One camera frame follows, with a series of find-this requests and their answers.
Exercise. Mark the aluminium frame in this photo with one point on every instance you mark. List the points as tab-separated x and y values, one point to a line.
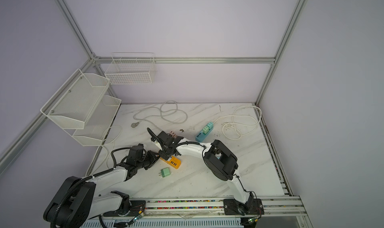
212	59

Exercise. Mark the orange power strip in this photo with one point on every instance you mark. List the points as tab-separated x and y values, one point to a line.
173	162

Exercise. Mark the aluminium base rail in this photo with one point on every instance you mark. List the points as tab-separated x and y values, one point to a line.
286	211

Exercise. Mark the green adapter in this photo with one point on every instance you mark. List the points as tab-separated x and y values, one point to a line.
165	172

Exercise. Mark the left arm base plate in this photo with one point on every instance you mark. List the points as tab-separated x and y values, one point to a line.
134	208

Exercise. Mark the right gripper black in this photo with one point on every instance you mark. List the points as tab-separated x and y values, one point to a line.
165	157

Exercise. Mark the white mesh two-tier shelf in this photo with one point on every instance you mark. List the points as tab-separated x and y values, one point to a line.
83	109

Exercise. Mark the pink adapter black strip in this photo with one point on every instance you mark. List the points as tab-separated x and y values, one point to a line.
173	133

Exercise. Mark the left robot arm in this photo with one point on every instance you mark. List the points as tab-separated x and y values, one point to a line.
81	199

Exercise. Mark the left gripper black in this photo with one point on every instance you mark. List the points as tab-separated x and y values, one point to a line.
153	159

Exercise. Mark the blue power strip far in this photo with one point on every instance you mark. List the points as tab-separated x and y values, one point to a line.
200	137

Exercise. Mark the white wire basket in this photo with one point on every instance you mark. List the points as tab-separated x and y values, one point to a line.
131	68

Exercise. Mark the teal adapter far strip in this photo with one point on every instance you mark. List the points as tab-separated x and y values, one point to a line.
210	125

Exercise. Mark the green adapter far strip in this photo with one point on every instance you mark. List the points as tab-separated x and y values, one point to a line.
205	130

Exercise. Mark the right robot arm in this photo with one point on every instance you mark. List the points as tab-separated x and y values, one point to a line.
216	156

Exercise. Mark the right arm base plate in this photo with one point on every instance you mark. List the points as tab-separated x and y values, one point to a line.
233	207

